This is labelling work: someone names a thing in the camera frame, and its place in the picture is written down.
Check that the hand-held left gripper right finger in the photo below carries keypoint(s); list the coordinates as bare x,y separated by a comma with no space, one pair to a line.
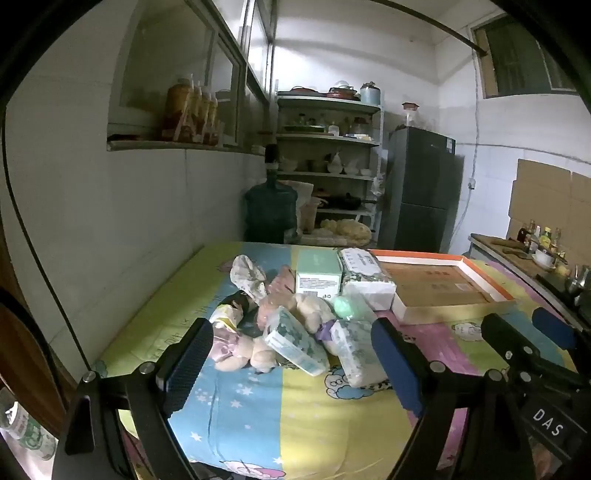
397,369

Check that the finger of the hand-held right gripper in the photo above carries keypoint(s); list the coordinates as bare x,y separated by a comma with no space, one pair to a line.
508,339
554,325

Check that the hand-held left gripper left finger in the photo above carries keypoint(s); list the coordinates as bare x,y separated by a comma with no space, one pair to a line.
184,364

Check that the beige plush toy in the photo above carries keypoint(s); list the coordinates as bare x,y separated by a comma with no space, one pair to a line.
249,357

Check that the green sponge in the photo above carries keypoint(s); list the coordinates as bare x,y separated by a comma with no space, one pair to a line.
347,308

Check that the shallow orange rim cardboard box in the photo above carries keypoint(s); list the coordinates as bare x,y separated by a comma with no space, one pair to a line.
438,281

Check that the white plush toy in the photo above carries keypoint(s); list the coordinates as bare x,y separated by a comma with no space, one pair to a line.
309,314

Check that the small green floral tissue pack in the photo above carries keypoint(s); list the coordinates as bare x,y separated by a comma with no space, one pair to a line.
295,341

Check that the floral cloth bag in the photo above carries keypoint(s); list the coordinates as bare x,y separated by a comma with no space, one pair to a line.
247,277

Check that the pink soft package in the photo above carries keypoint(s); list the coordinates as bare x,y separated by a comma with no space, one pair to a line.
279,288

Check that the dark gas stove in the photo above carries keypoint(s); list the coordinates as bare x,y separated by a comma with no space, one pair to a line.
554,286

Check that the small white floral tissue pack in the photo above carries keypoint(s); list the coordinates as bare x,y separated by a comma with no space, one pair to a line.
360,355

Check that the metal kettle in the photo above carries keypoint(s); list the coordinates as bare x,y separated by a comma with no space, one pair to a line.
578,282

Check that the yellow white packet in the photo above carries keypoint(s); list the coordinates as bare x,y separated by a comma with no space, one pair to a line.
226,318

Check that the white bowl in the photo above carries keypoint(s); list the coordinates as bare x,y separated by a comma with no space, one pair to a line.
545,259

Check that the kitchen counter cabinet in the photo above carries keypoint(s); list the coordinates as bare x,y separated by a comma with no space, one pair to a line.
498,258

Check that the row of condiment bottles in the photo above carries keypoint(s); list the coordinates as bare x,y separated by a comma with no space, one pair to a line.
545,235

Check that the large floral tissue pack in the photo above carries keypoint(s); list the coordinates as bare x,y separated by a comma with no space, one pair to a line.
367,277

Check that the cartoon printed bedsheet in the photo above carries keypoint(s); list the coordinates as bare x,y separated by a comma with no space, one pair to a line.
286,415

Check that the mint green carton box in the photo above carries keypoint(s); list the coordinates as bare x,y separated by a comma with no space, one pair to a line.
318,272

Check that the yellow lumpy bundle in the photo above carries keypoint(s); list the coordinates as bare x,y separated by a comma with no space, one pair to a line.
346,228

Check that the brown wooden furniture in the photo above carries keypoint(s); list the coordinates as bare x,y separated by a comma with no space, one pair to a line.
27,350

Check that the dark refrigerator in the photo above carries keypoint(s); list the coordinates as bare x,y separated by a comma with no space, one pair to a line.
420,194

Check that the green label plastic bottle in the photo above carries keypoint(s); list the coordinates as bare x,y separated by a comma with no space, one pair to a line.
25,429

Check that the black frying pan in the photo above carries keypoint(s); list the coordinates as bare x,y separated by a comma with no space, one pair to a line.
346,201

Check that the blue water jug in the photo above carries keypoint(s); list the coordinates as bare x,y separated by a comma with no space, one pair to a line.
270,207

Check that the translucent plastic bucket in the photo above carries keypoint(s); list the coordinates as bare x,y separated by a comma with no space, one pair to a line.
309,213

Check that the white carton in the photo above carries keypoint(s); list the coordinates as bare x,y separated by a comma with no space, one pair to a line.
302,191

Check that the white pitcher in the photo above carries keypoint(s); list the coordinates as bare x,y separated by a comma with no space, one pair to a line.
336,162

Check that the black water jug pump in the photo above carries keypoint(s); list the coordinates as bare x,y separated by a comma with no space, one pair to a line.
272,159

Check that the metal shelf rack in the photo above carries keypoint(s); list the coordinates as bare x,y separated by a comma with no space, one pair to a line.
328,138

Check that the red lid glass jar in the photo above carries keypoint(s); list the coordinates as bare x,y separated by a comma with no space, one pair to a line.
410,113

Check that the barred window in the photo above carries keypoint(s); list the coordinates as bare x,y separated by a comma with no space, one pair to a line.
521,55

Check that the blue enamel pot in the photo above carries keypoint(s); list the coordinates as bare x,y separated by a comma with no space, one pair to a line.
369,94

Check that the red bowl stack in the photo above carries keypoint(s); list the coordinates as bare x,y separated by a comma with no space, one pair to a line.
342,92

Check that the flat pan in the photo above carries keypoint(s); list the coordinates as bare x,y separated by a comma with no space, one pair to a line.
300,91

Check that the dark metal rod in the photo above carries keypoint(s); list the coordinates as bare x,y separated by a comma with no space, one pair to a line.
445,22

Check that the cardboard sheets on wall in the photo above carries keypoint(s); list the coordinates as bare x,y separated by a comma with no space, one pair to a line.
549,194

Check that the white wall socket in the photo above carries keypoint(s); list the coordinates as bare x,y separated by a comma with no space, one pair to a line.
471,184

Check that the metal frame glass window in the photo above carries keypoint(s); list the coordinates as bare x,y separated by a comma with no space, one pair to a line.
194,60

